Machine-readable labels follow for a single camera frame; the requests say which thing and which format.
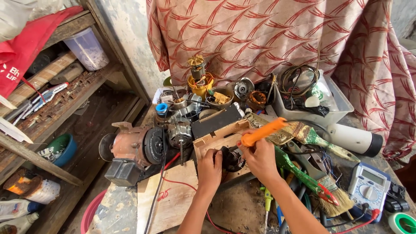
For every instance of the person's right hand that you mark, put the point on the person's right hand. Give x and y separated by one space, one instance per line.
260 159

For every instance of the person's left hand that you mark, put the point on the person's left hand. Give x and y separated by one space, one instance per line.
209 170

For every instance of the small black motor stator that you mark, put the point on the small black motor stator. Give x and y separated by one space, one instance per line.
231 159

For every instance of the orange soldering iron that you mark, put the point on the orange soldering iron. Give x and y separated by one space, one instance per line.
266 130

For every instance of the beige perforated metal cover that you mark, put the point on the beige perforated metal cover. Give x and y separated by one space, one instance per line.
282 138

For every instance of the shallow wooden box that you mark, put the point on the shallow wooden box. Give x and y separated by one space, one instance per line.
214 139

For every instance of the plywood board with red marking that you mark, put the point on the plywood board with red marking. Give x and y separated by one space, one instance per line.
175 198

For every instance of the black pliers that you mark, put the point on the black pliers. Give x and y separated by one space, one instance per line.
305 159

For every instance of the black flat panel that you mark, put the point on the black flat panel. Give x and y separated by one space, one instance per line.
214 122

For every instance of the silver electric motor with shaft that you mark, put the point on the silver electric motor with shaft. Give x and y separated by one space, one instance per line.
179 131

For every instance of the copper wound stator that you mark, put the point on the copper wound stator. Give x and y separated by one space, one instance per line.
256 100

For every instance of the silver motor with brass top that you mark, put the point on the silver motor with brass top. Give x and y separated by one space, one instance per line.
183 105

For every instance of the silver round motor housing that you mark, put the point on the silver round motor housing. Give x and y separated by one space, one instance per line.
243 88

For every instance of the round tub with yellow part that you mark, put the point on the round tub with yellow part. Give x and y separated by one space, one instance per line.
221 97

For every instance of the blue tape roll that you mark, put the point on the blue tape roll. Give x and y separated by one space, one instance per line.
161 108

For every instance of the rusty bench grinder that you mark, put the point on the rusty bench grinder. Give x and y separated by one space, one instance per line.
130 149

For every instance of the white small box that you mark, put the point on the white small box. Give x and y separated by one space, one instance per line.
164 94

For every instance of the yellow motor armature assembly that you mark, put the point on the yellow motor armature assembly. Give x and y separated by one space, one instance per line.
199 81

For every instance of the clear plastic bin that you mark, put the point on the clear plastic bin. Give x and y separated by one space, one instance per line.
338 107

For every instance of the white cylinder with black end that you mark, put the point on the white cylinder with black end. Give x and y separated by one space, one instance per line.
352 138

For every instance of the blue and white multimeter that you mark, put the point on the blue and white multimeter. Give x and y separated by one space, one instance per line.
369 188

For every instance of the red patterned beige cloth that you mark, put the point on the red patterned beige cloth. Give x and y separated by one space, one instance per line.
260 35

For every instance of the pink plastic basin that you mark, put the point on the pink plastic basin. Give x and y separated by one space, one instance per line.
89 211

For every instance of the green tape roll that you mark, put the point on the green tape roll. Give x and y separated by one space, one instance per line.
395 222

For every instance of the cluttered wooden shelf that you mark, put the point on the cluttered wooden shelf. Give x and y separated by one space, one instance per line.
55 97

